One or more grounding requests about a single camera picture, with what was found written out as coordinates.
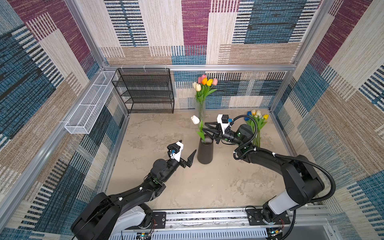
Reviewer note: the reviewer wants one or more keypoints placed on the tulip bunch yellow orange pink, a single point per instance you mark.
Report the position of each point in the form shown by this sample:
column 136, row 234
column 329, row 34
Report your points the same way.
column 208, row 87

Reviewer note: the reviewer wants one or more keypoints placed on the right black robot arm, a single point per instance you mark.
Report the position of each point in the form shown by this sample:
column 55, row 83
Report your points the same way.
column 302, row 182

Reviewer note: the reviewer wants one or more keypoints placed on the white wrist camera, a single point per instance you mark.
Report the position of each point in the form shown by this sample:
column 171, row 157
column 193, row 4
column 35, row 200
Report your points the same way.
column 175, row 150
column 225, row 123

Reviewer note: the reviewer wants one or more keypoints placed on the tulip bunch blue yellow white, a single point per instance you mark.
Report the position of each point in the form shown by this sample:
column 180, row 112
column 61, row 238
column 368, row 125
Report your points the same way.
column 256, row 121

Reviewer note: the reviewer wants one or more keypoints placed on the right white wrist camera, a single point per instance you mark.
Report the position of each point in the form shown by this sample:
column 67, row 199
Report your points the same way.
column 225, row 123

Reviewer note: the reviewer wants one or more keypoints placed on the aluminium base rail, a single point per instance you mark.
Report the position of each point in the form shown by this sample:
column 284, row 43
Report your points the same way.
column 307, row 223

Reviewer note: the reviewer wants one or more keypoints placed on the black wire shelf rack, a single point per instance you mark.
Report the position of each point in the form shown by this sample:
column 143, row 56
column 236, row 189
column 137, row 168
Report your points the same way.
column 145, row 90

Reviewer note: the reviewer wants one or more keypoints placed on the white wire mesh basket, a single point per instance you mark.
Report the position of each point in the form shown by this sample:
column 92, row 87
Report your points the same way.
column 87, row 112

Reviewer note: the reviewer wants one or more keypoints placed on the aluminium frame crossbar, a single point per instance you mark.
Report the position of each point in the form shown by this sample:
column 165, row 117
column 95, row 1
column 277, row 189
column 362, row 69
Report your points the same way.
column 210, row 68

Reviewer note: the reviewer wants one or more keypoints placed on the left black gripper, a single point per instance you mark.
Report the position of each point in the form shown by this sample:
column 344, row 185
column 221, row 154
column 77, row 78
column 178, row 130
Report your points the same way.
column 188, row 161

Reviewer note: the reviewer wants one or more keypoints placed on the clear glass vase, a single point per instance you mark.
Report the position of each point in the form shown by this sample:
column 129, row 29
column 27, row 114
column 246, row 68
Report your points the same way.
column 200, row 110

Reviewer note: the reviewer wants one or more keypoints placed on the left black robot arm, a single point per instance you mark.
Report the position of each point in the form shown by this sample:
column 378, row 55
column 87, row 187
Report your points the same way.
column 101, row 214

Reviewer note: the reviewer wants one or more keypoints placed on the dark cylindrical vase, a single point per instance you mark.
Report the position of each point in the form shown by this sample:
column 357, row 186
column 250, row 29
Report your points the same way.
column 205, row 151

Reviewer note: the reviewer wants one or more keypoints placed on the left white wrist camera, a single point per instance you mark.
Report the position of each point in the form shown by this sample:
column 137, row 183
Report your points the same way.
column 175, row 150

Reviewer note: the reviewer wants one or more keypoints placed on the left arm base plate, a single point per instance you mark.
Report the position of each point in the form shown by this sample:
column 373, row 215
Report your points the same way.
column 156, row 220

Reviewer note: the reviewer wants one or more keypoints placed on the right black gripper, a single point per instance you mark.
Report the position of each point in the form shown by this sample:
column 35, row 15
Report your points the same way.
column 215, row 132

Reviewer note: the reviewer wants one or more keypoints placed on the pink tulip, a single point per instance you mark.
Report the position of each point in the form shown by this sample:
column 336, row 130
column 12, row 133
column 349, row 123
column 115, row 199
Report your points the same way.
column 200, row 79

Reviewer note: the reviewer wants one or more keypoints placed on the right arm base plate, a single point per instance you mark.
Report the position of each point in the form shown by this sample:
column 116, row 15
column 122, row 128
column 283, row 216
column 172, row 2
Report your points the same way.
column 257, row 217

